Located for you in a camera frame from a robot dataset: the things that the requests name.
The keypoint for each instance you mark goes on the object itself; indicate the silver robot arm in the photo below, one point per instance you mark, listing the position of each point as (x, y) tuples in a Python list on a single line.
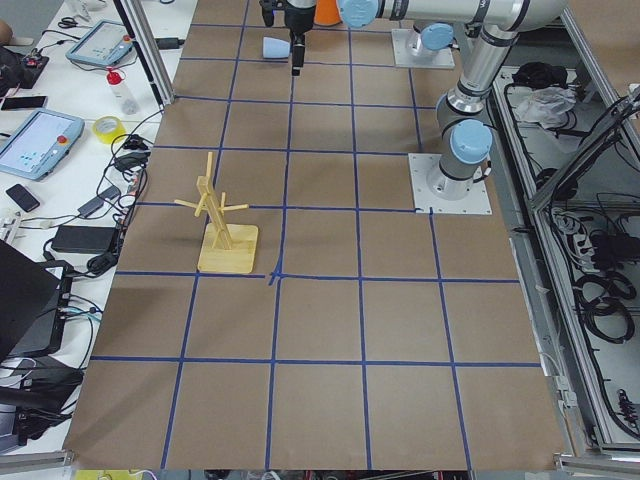
[(467, 141)]

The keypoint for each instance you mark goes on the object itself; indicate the yellow tape roll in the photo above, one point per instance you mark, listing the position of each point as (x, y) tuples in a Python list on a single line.
[(108, 128)]

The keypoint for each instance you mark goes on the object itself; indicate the orange can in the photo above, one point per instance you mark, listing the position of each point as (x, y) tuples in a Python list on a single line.
[(327, 13)]

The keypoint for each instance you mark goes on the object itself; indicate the wooden cup rack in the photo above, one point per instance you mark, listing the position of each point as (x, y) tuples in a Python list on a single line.
[(226, 247)]

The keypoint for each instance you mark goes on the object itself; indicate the lower teach pendant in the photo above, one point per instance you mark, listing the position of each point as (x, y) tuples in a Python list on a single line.
[(40, 143)]

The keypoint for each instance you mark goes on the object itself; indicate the black smartphone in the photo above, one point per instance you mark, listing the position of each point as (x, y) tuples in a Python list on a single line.
[(25, 200), (23, 103)]

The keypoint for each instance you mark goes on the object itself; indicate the upper teach pendant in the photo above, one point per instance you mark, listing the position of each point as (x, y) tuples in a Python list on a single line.
[(104, 45)]

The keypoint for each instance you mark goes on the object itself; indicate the crumpled white cloth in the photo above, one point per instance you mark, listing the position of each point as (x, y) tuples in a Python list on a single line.
[(548, 107)]

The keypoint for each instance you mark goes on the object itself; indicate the black scissors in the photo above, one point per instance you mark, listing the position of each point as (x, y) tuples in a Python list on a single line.
[(70, 22)]

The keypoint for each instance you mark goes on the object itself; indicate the light blue cup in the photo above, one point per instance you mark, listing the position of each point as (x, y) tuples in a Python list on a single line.
[(275, 48)]

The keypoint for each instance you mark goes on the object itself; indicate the black power brick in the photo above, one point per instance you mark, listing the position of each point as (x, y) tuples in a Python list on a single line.
[(83, 239)]

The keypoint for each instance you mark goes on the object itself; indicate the black smartphone lower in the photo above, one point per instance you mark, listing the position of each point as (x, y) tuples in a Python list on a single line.
[(25, 200)]

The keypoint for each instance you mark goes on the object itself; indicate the black smartphone upper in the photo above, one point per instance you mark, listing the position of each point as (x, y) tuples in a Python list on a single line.
[(23, 103)]

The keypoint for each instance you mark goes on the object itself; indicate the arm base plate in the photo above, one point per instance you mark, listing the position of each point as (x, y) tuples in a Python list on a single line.
[(433, 192), (409, 52)]

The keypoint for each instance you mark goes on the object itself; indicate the teach pendant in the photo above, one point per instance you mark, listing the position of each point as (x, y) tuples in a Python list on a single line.
[(104, 45), (40, 143)]

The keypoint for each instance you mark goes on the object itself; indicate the red cap squeeze bottle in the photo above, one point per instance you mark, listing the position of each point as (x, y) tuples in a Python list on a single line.
[(121, 91)]

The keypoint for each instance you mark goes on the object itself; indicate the aluminium frame post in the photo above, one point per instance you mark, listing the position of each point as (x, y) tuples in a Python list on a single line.
[(134, 19)]

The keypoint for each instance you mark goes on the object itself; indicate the black monitor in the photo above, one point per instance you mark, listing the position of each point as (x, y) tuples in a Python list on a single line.
[(26, 288)]

